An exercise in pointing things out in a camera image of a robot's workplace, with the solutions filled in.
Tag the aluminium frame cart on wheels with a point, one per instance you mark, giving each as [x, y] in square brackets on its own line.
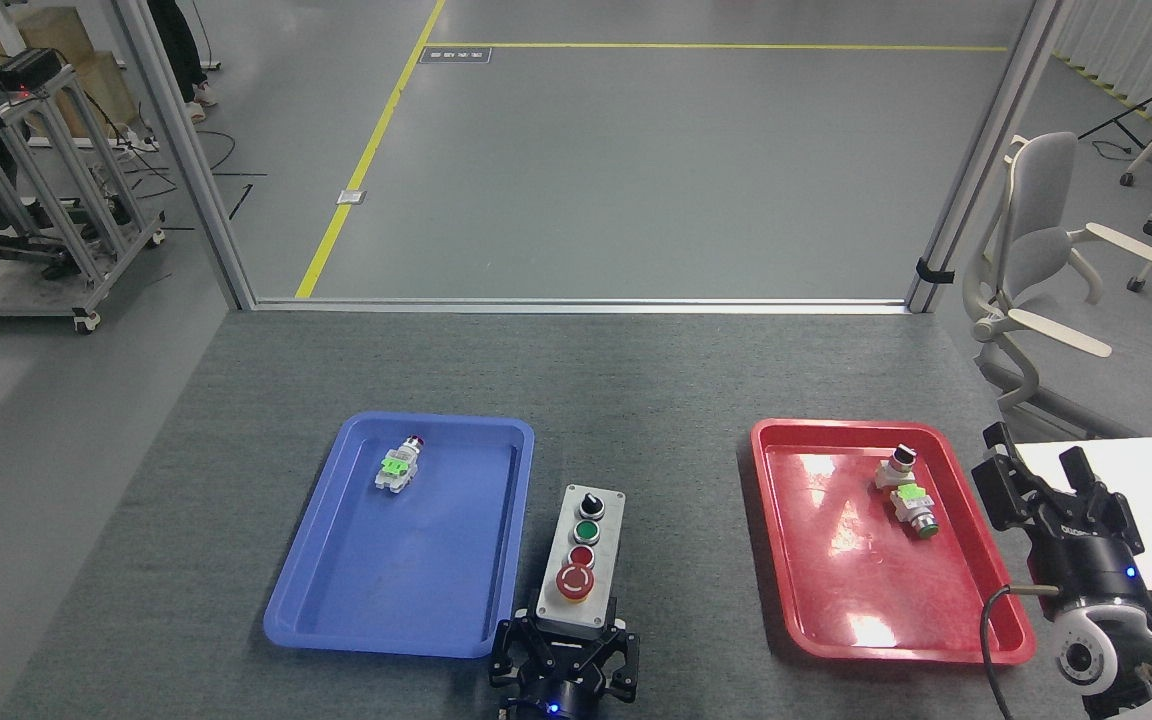
[56, 180]

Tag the black clip on post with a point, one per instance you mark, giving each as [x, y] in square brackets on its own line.
[934, 271]

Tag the grey office chair with armrests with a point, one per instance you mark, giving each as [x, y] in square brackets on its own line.
[1086, 370]

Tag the blue plastic tray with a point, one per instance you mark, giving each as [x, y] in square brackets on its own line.
[416, 560]

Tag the brown cardboard box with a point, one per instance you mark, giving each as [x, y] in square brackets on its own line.
[96, 85]

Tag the grey control box with buttons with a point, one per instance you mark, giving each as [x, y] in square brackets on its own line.
[606, 530]

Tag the silver floor outlet plate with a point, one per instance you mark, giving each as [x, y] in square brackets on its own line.
[351, 197]

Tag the silver aluminium post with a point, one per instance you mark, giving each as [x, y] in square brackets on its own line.
[186, 150]
[986, 150]

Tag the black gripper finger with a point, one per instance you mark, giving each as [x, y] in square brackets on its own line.
[1006, 490]
[516, 650]
[1106, 500]
[624, 660]

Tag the green push button switch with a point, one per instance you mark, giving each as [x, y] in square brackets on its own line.
[914, 508]

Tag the red plastic tray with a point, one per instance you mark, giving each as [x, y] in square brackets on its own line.
[836, 560]

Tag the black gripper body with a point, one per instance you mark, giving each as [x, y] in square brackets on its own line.
[1091, 560]
[566, 690]

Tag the dark floor sign plate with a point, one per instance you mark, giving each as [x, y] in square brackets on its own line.
[455, 55]

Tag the black selector switch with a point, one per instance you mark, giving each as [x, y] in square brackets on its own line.
[896, 468]

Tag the red push button switch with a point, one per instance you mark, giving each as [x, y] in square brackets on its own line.
[396, 468]

